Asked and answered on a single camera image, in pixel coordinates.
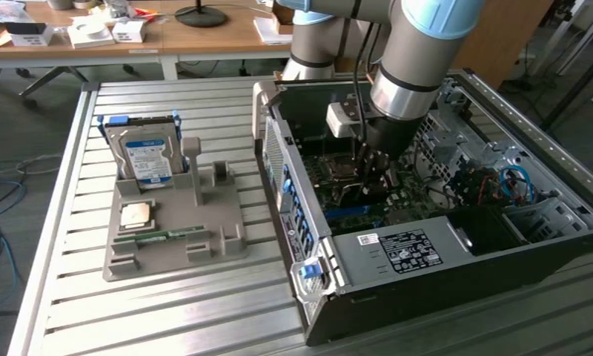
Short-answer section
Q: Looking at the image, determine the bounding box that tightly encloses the wooden desk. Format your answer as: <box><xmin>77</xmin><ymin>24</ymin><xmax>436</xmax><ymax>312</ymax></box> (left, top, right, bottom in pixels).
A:
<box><xmin>0</xmin><ymin>0</ymin><xmax>434</xmax><ymax>81</ymax></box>

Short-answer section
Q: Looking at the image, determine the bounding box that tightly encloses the CPU socket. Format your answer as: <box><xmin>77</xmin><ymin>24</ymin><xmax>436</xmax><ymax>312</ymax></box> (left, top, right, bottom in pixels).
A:
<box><xmin>325</xmin><ymin>154</ymin><xmax>365</xmax><ymax>182</ymax></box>

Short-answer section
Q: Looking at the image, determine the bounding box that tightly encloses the silver chipset heatsink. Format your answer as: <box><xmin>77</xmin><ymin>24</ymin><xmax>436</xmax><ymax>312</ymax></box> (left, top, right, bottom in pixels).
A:
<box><xmin>388</xmin><ymin>209</ymin><xmax>417</xmax><ymax>224</ymax></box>

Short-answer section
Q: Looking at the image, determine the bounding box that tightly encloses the open cardboard box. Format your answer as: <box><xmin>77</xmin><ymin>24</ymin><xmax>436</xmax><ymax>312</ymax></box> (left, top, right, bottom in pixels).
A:
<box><xmin>270</xmin><ymin>5</ymin><xmax>297</xmax><ymax>26</ymax></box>

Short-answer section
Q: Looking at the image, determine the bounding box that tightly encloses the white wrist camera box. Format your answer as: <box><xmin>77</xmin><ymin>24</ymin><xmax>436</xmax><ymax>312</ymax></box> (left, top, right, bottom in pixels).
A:
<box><xmin>324</xmin><ymin>102</ymin><xmax>374</xmax><ymax>139</ymax></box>

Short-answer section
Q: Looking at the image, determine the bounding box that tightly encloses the black round lamp base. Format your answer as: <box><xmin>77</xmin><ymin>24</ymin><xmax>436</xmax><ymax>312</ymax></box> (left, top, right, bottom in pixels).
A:
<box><xmin>174</xmin><ymin>0</ymin><xmax>228</xmax><ymax>29</ymax></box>

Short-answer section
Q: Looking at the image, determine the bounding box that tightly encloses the black open PC case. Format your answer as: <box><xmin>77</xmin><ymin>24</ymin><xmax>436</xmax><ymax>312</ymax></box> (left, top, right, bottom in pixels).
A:
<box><xmin>250</xmin><ymin>68</ymin><xmax>593</xmax><ymax>348</ymax></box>

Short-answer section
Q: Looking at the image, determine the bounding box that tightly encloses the blue wire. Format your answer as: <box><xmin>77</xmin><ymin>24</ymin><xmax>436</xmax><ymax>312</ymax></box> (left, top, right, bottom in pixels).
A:
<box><xmin>498</xmin><ymin>165</ymin><xmax>538</xmax><ymax>205</ymax></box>

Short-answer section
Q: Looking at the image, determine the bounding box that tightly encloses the wooden cabinet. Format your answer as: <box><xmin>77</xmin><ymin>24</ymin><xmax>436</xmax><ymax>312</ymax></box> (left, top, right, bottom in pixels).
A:
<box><xmin>446</xmin><ymin>0</ymin><xmax>557</xmax><ymax>90</ymax></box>

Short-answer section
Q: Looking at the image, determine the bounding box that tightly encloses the grey floor cable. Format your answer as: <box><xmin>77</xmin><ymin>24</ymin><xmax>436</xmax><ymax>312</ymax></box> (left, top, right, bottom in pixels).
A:
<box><xmin>0</xmin><ymin>154</ymin><xmax>62</xmax><ymax>176</ymax></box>

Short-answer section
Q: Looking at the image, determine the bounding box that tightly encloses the green motherboard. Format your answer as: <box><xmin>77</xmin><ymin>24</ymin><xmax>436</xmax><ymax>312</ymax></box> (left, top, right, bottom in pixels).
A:
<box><xmin>296</xmin><ymin>133</ymin><xmax>456</xmax><ymax>237</ymax></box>

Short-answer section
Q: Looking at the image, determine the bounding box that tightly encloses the red wire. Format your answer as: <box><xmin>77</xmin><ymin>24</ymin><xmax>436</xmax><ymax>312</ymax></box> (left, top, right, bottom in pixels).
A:
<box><xmin>477</xmin><ymin>173</ymin><xmax>500</xmax><ymax>205</ymax></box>

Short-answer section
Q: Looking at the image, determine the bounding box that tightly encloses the white box black lid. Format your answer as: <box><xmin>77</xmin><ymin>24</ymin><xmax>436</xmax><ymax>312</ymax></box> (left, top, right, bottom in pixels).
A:
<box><xmin>2</xmin><ymin>22</ymin><xmax>56</xmax><ymax>48</ymax></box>

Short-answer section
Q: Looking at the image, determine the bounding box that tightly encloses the grey power supply unit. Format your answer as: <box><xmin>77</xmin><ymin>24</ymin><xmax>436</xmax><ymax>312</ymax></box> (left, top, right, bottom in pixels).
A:
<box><xmin>330</xmin><ymin>217</ymin><xmax>476</xmax><ymax>289</ymax></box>

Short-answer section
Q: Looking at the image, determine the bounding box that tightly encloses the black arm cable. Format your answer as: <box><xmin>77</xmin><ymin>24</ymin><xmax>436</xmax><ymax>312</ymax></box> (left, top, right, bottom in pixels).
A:
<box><xmin>350</xmin><ymin>18</ymin><xmax>377</xmax><ymax>149</ymax></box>

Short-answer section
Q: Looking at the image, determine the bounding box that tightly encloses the silver CPU chip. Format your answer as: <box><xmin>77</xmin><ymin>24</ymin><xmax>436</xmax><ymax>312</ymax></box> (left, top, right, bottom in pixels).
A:
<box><xmin>120</xmin><ymin>203</ymin><xmax>152</xmax><ymax>228</ymax></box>

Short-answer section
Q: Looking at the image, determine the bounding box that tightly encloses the hard disk with blue caddy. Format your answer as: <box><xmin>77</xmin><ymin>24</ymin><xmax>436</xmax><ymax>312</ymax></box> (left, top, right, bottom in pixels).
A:
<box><xmin>97</xmin><ymin>110</ymin><xmax>186</xmax><ymax>190</ymax></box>

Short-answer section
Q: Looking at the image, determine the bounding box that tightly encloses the silver disk bay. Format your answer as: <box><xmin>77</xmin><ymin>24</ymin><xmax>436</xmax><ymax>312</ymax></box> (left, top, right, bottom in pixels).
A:
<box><xmin>501</xmin><ymin>198</ymin><xmax>592</xmax><ymax>245</ymax></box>

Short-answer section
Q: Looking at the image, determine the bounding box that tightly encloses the green RAM stick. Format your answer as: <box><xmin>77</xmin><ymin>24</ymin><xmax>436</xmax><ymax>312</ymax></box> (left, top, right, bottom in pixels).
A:
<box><xmin>113</xmin><ymin>225</ymin><xmax>206</xmax><ymax>244</ymax></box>

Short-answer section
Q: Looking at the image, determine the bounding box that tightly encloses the grey printed parts rack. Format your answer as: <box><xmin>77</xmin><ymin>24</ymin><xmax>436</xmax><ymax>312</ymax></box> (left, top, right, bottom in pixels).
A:
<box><xmin>101</xmin><ymin>136</ymin><xmax>250</xmax><ymax>283</ymax></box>

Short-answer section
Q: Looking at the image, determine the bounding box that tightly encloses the blue floor cable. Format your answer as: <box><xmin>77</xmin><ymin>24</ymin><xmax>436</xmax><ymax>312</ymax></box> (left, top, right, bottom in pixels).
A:
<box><xmin>0</xmin><ymin>162</ymin><xmax>26</xmax><ymax>316</ymax></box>

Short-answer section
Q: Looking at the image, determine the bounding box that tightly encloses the white labelled box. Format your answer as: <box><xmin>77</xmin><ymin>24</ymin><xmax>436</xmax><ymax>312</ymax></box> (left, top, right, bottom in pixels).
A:
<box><xmin>112</xmin><ymin>20</ymin><xmax>148</xmax><ymax>44</ymax></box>

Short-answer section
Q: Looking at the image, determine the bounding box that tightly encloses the silver perforated drive cage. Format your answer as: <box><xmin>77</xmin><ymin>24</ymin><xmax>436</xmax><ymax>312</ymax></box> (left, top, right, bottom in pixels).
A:
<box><xmin>414</xmin><ymin>79</ymin><xmax>493</xmax><ymax>175</ymax></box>

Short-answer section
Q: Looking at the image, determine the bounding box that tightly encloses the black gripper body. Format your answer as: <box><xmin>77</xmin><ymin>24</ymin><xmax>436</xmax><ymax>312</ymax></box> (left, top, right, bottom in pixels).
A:
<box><xmin>362</xmin><ymin>113</ymin><xmax>426</xmax><ymax>159</ymax></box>

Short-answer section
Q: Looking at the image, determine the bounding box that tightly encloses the white box with tape roll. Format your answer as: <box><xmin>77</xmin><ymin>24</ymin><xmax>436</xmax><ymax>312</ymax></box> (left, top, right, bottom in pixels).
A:
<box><xmin>66</xmin><ymin>17</ymin><xmax>117</xmax><ymax>50</ymax></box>

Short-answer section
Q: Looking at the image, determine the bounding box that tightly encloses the white booklet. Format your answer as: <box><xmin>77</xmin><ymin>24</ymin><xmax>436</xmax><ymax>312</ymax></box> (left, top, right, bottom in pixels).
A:
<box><xmin>253</xmin><ymin>17</ymin><xmax>294</xmax><ymax>46</ymax></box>

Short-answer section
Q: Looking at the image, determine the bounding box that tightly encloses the blue expansion slot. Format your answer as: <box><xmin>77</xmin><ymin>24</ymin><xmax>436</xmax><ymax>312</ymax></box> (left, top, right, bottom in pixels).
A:
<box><xmin>325</xmin><ymin>206</ymin><xmax>374</xmax><ymax>220</ymax></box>

